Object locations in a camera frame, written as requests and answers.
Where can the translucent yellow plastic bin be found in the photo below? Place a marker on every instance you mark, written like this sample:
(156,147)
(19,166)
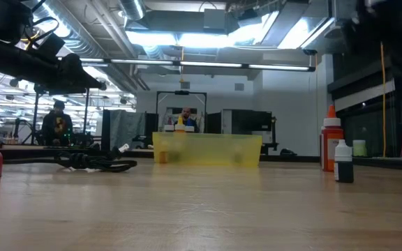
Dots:
(208,150)

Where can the black aluminium table frame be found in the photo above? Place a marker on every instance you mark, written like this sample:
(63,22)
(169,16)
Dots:
(298,159)

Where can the black aluminium rig frame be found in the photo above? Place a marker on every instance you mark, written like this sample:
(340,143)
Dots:
(86,111)
(181,92)

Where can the person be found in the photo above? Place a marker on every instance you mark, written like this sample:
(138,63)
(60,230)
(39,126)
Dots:
(57,122)
(186,113)

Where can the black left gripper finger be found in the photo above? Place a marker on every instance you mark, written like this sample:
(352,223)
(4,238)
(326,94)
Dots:
(77,64)
(75,83)

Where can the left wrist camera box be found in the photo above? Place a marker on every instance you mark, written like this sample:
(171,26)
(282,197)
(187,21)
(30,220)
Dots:
(50,45)

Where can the black cabinet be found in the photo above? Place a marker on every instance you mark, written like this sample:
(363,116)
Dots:
(246,122)

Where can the gray covered cabinet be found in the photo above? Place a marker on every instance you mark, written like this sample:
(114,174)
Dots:
(124,127)

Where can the long LED light bar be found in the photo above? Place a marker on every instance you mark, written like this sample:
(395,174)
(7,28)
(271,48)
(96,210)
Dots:
(277,67)

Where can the small black mouse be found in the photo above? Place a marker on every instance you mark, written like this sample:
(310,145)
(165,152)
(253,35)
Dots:
(287,152)

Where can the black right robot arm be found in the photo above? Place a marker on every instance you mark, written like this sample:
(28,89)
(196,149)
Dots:
(396,21)

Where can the pale green plastic jar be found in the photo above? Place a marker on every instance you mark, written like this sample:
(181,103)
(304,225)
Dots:
(359,148)

